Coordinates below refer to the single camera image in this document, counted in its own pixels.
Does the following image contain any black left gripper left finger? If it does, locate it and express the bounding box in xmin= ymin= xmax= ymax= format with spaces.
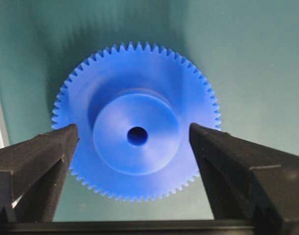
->
xmin=0 ymin=124 xmax=79 ymax=222

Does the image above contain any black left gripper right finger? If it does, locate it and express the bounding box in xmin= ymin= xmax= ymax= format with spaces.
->
xmin=189 ymin=123 xmax=299 ymax=235

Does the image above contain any small blue plastic gear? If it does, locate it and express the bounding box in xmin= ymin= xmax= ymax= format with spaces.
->
xmin=51 ymin=43 xmax=221 ymax=201

